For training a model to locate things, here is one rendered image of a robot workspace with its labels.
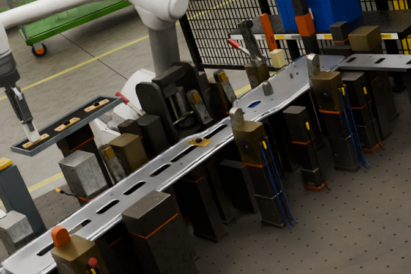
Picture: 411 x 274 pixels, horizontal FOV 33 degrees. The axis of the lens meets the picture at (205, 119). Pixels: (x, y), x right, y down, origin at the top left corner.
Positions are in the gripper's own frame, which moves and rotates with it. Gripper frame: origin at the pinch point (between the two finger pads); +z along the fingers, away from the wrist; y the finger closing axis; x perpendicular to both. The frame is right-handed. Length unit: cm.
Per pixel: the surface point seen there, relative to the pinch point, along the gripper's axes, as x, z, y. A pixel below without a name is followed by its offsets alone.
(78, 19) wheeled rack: 238, 93, -621
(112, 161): 14.9, 14.9, 18.8
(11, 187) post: -13.7, 11.4, 6.3
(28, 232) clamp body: -17.6, 18.6, 25.3
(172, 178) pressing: 23.5, 20.3, 38.7
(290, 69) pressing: 92, 20, 11
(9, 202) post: -16.1, 15.3, 6.4
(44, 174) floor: 51, 120, -274
